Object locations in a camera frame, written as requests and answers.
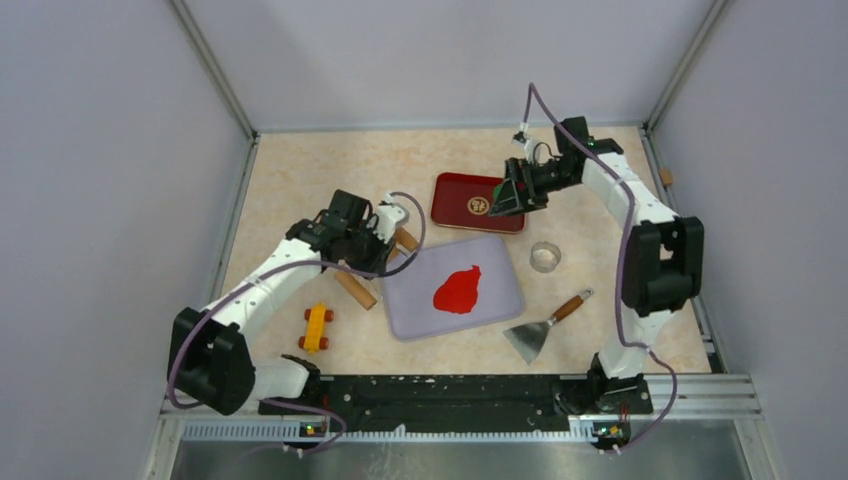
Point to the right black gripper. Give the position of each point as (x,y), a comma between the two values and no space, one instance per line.
(507,201)

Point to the lavender plastic tray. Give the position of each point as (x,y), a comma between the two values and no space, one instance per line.
(408,295)

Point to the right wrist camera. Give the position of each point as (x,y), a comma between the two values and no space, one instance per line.
(535,151)

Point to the wooden dough roller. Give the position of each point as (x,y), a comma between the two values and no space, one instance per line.
(363,291)

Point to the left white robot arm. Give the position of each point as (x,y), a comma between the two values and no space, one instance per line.
(210,361)

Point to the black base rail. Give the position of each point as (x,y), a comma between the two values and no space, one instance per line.
(461,403)

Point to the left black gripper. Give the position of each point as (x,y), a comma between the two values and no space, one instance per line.
(377,263)

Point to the red dough lump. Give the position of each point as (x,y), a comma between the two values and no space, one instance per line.
(459,293)

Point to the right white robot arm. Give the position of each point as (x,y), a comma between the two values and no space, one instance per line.
(660,262)

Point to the metal scraper wooden handle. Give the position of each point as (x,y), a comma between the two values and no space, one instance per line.
(529,339)

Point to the yellow toy car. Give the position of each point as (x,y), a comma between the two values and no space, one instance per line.
(314,339)

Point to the dark red lacquer tray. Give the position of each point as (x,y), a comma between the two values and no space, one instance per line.
(464,201)

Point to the metal ring cutter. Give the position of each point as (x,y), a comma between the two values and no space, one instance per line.
(544,257)

